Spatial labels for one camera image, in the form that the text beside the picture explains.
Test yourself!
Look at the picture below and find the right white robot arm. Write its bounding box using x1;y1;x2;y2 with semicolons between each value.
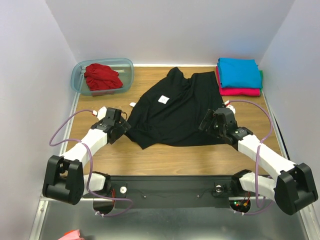
199;107;319;215

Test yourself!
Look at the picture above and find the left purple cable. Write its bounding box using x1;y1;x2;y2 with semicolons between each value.
48;109;135;218

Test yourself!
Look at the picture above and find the pink cloth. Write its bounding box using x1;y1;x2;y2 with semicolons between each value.
58;229;83;240

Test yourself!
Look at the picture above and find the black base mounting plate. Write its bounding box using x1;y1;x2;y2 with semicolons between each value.
102;175;246;209

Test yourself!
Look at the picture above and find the red t shirt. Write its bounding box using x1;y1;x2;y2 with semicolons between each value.
84;63;123;91

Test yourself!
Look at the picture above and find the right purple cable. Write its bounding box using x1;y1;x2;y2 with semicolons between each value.
224;99;275;216

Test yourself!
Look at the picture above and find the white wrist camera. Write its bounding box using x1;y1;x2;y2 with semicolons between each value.
96;106;108;121
224;100;236;114

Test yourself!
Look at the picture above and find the black t shirt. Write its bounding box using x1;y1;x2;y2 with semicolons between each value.
125;67;224;149

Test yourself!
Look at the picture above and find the folded blue t shirt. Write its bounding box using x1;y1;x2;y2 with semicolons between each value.
217;57;262;89

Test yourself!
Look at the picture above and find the clear blue plastic bin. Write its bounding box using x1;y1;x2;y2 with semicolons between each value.
70;58;134;97

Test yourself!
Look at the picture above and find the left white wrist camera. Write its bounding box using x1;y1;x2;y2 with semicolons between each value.
96;106;108;121

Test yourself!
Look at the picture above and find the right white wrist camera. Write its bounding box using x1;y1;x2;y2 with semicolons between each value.
224;100;236;114

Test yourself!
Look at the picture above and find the purple cable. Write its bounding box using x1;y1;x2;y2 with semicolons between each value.
224;99;275;216
48;109;135;218

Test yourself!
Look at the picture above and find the folded pink t shirt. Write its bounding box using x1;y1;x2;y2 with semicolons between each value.
215;67;261;97

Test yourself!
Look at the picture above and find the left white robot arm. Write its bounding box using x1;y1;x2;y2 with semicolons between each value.
42;106;131;205

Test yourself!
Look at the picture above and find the folded green t shirt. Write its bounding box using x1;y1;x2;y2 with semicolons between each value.
259;70;264;90

